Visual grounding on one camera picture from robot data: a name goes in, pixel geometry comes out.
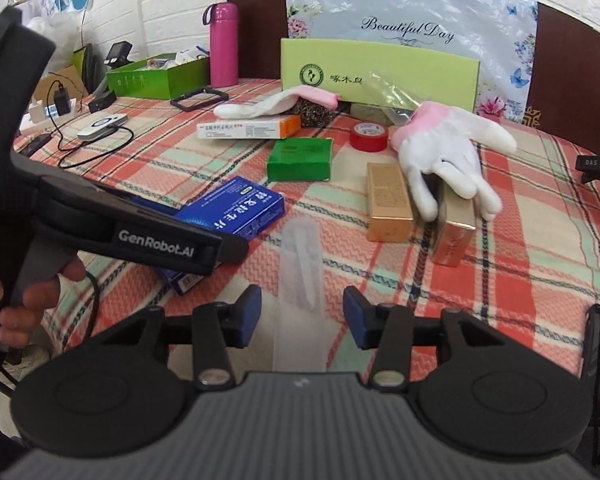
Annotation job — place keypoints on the open green box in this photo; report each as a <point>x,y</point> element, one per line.
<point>145,82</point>

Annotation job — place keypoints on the orange and white medicine box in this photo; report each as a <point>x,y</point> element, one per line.
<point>250,129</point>

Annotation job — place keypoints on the gold box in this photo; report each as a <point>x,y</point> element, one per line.
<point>387,200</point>
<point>455,235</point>

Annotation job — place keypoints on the person's left hand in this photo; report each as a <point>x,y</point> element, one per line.
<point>35,305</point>

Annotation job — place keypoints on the small black box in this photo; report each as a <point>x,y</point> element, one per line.
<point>102,102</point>

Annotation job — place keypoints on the black rectangular frame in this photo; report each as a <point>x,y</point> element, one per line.
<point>180,105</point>

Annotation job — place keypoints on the pink thermos bottle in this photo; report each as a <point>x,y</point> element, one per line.
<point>224,45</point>

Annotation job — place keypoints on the blue medicine box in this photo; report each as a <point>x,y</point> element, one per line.
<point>242,207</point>

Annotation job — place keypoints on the white plastic bag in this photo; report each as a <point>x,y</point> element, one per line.
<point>55,35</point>

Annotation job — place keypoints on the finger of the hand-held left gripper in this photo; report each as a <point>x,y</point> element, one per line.
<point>200,227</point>

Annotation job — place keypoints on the white glove with pink cuff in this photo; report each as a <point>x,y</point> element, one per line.
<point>260,105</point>
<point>445,160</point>

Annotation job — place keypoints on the black desk gadget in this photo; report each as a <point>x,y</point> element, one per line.
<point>118,54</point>

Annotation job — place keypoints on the plaid tablecloth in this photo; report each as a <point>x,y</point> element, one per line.
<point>540,240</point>

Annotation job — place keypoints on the floral plastic bag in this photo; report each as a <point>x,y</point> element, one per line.
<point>410,5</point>

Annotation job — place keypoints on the light green flat box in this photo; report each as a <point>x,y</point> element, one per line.
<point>420,67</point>

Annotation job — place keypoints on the white and blue box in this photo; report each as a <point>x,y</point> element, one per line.
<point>40,111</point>

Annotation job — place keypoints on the small green box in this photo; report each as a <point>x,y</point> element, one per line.
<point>300,160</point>

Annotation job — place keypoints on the red tape roll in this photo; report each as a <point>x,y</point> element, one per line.
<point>367,137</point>

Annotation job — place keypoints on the white oval device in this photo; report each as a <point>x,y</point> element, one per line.
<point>102,126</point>

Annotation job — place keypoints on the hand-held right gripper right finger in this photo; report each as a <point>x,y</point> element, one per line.
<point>355,316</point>

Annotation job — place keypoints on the black charger adapter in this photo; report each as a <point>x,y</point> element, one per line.
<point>61,102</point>

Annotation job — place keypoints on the dark patterned pouch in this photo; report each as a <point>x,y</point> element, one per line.
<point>317,114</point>

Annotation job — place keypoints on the clear plastic bag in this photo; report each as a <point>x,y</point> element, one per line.
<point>397,100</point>

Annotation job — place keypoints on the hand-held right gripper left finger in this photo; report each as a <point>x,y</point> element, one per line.
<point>250,306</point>

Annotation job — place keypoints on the black clip device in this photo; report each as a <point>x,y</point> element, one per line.
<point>597,167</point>

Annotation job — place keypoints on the clear plastic tube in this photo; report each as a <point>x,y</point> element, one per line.
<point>300,280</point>

